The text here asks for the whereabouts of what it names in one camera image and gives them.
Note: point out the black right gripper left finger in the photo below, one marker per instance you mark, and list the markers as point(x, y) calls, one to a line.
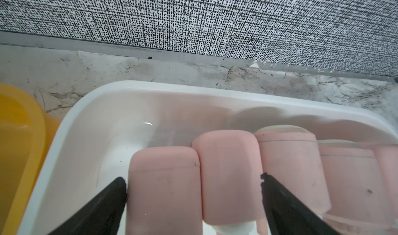
point(101, 215)

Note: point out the yellow plastic storage box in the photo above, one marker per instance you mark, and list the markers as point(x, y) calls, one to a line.
point(27, 132)

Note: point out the white plastic storage box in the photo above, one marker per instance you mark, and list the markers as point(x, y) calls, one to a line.
point(98, 136)

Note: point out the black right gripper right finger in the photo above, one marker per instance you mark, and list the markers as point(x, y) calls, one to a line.
point(287, 215)

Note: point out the pink pencil sharpener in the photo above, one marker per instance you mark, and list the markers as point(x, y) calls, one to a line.
point(387, 158)

